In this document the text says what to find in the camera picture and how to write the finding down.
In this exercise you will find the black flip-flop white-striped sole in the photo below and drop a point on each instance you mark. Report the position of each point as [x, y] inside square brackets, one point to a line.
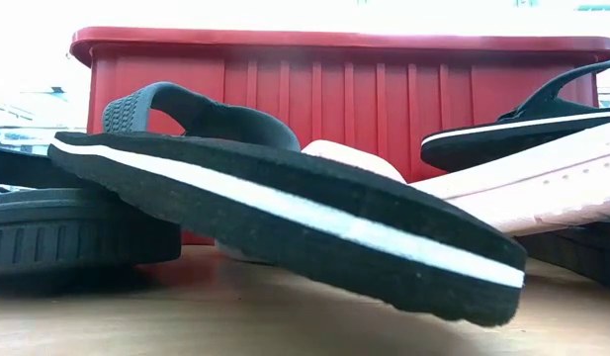
[482, 148]
[334, 257]

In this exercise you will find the pink slide sandal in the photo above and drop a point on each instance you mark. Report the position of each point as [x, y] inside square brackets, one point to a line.
[532, 193]

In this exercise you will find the black slide sandal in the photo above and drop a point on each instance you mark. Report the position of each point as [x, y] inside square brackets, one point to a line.
[62, 232]
[581, 252]

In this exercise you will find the red plastic bin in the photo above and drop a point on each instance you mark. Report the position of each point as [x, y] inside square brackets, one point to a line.
[334, 99]

